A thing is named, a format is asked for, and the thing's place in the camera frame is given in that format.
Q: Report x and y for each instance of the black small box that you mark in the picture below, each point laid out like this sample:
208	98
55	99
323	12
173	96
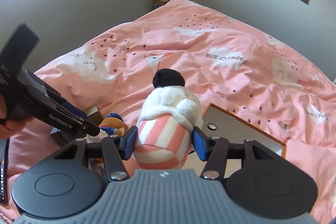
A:
62	138

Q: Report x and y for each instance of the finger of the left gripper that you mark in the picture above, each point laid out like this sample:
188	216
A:
84	124

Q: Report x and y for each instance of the person's hand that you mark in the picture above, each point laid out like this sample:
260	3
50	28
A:
11	127

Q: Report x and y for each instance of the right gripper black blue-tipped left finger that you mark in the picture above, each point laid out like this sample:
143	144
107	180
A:
73	178

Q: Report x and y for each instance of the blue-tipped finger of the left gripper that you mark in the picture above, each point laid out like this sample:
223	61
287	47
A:
71	108

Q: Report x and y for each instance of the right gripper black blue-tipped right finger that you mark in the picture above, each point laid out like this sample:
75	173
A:
255	177

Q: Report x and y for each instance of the orange cardboard box white inside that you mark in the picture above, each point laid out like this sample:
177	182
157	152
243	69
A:
219	122

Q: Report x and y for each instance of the pink patterned duvet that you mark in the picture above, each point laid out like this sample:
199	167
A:
224	62

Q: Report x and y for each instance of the white plush pink striped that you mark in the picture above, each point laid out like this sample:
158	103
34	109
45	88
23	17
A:
166	121

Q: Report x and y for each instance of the brown bear plush blue hat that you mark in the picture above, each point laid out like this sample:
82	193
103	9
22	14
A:
113	124

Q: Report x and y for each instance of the gold cardboard box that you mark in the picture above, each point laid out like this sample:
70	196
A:
94	115

